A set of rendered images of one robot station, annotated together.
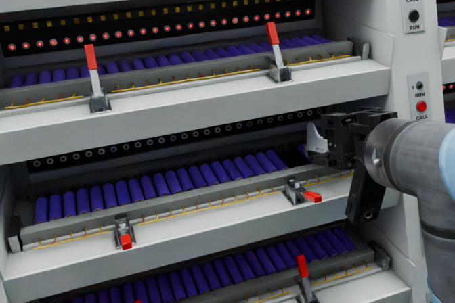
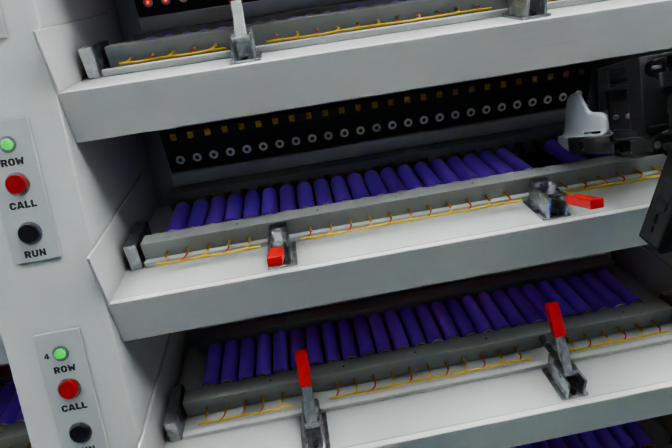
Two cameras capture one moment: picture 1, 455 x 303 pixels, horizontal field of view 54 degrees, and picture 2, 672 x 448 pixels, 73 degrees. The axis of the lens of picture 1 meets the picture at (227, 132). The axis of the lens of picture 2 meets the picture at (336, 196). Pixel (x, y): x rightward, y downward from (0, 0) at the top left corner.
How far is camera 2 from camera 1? 0.24 m
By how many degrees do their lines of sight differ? 12
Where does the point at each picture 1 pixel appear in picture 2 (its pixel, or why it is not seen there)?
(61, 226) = (196, 235)
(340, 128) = (642, 79)
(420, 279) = not seen: outside the picture
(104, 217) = (255, 226)
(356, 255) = (641, 311)
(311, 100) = (581, 48)
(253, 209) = (479, 224)
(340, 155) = (637, 131)
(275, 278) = (508, 336)
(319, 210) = (590, 231)
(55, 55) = (202, 12)
